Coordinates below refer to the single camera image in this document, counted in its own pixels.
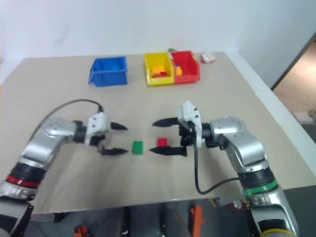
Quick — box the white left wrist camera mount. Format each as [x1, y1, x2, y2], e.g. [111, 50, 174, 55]
[84, 112, 111, 145]

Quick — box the orange black clamp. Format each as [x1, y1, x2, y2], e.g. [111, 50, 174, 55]
[189, 205, 203, 227]
[73, 224, 89, 236]

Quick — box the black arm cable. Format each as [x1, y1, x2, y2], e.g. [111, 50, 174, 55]
[189, 120, 240, 196]
[33, 99, 105, 136]

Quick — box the small red white box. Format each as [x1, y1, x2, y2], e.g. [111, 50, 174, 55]
[200, 52, 216, 64]

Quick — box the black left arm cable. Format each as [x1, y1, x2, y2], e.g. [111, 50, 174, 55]
[33, 99, 105, 136]

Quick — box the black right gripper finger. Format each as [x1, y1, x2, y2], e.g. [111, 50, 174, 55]
[151, 117, 179, 128]
[149, 146, 187, 158]

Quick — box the yellow plastic bin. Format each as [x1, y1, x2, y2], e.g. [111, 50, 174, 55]
[143, 52, 175, 87]

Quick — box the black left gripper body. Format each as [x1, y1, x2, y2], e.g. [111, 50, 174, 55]
[89, 131, 112, 153]

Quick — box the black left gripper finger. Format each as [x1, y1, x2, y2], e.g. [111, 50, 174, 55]
[109, 121, 128, 132]
[99, 147, 130, 157]

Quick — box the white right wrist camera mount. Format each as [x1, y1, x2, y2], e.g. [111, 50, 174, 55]
[178, 100, 206, 147]

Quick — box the red plastic bin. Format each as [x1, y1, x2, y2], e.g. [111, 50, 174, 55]
[170, 50, 201, 84]

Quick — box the blue plastic bin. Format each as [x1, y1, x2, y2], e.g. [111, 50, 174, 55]
[88, 56, 129, 88]

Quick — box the coloured wire bundle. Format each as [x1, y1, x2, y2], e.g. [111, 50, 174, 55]
[209, 197, 250, 213]

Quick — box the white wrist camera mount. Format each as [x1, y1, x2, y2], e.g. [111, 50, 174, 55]
[178, 100, 206, 147]
[84, 112, 111, 145]

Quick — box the green cube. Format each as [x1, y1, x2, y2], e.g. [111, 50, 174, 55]
[131, 140, 145, 156]

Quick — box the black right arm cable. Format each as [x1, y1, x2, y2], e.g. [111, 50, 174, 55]
[189, 120, 240, 196]

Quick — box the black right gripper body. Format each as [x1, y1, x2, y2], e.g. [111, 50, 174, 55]
[178, 120, 198, 150]

